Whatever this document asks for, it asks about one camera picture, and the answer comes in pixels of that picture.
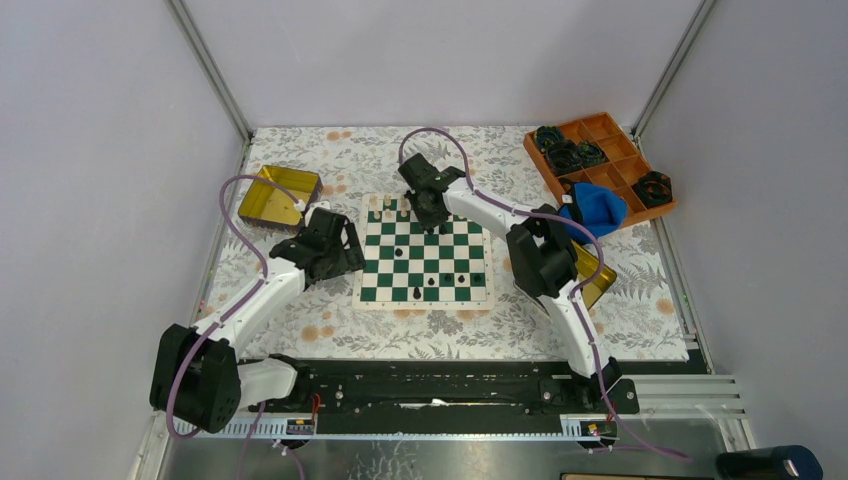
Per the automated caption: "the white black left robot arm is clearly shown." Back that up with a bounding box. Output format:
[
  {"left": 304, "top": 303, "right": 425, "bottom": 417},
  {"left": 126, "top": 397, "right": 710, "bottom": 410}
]
[{"left": 149, "top": 207, "right": 365, "bottom": 433}]

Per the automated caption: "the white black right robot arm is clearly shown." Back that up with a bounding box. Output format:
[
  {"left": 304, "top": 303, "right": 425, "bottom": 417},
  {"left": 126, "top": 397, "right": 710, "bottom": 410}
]
[{"left": 398, "top": 154, "right": 614, "bottom": 412}]

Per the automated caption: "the green white chess board mat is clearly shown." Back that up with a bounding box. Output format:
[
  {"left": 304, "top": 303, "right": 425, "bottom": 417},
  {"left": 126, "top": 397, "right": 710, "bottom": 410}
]
[{"left": 352, "top": 193, "right": 496, "bottom": 310}]

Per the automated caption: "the gold tin lid left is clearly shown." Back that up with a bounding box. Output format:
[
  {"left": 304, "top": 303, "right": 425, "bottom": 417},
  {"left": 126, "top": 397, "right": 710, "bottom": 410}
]
[{"left": 238, "top": 165, "right": 323, "bottom": 232}]

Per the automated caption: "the floral tablecloth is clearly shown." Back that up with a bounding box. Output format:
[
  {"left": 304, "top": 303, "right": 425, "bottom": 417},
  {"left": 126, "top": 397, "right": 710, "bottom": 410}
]
[{"left": 201, "top": 125, "right": 692, "bottom": 363}]

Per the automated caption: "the gold tin box right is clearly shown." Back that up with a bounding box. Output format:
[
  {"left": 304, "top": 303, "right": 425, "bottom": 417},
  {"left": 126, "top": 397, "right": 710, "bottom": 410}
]
[{"left": 572, "top": 241, "right": 619, "bottom": 311}]

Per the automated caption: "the orange compartment tray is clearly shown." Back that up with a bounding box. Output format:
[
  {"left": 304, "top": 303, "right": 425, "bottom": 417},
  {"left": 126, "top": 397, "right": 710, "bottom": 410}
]
[{"left": 523, "top": 112, "right": 676, "bottom": 228}]

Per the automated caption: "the black hexagonal part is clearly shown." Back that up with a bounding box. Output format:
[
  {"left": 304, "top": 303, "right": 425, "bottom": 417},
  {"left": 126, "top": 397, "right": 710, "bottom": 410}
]
[{"left": 631, "top": 171, "right": 674, "bottom": 209}]

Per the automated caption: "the dark cylinder bottle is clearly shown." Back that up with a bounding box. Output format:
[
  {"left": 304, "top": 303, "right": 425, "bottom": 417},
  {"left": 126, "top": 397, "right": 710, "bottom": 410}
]
[{"left": 715, "top": 445, "right": 824, "bottom": 480}]

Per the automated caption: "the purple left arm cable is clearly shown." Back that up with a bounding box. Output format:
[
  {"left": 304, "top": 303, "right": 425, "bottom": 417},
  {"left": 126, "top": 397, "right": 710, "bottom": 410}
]
[{"left": 164, "top": 174, "right": 306, "bottom": 440}]

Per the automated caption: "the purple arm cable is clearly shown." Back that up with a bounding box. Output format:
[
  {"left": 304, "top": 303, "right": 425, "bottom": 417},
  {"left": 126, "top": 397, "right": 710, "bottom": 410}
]
[
  {"left": 397, "top": 127, "right": 694, "bottom": 464},
  {"left": 164, "top": 174, "right": 306, "bottom": 440}
]

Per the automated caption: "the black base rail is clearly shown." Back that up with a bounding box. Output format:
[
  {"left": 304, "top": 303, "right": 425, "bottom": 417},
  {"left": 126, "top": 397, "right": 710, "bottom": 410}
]
[{"left": 228, "top": 357, "right": 707, "bottom": 439}]

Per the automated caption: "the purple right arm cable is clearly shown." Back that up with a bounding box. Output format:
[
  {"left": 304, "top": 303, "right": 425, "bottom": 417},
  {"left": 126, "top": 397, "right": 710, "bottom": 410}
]
[{"left": 397, "top": 127, "right": 694, "bottom": 464}]

